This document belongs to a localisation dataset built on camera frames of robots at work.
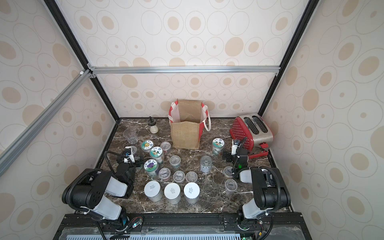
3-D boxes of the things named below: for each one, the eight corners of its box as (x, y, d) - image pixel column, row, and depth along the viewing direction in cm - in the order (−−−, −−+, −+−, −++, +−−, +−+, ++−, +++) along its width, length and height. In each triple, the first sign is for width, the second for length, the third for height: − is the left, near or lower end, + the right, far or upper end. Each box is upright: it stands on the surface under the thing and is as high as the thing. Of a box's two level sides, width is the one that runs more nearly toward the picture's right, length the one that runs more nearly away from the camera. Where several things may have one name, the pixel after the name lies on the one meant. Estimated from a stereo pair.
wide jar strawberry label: (212, 155, 101) (213, 148, 94) (211, 145, 106) (213, 138, 100) (223, 155, 101) (225, 148, 94) (221, 145, 106) (223, 138, 100)
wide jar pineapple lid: (152, 164, 97) (148, 157, 90) (154, 154, 102) (151, 146, 95) (163, 164, 97) (161, 157, 90) (165, 154, 102) (162, 146, 95)
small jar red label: (159, 181, 89) (157, 177, 84) (161, 172, 93) (159, 167, 88) (170, 181, 89) (169, 177, 84) (171, 172, 93) (170, 167, 88)
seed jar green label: (170, 168, 95) (168, 164, 90) (171, 160, 98) (169, 155, 94) (180, 168, 95) (179, 164, 90) (181, 160, 98) (180, 155, 94)
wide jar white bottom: (166, 204, 81) (163, 198, 74) (167, 189, 87) (165, 182, 79) (181, 204, 81) (179, 198, 74) (181, 189, 87) (180, 182, 79)
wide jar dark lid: (184, 203, 82) (183, 197, 74) (185, 188, 87) (184, 182, 79) (199, 203, 82) (200, 197, 74) (199, 188, 87) (200, 182, 79)
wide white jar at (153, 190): (147, 202, 82) (142, 196, 74) (150, 187, 87) (145, 180, 80) (162, 202, 82) (158, 196, 74) (164, 187, 87) (161, 180, 80)
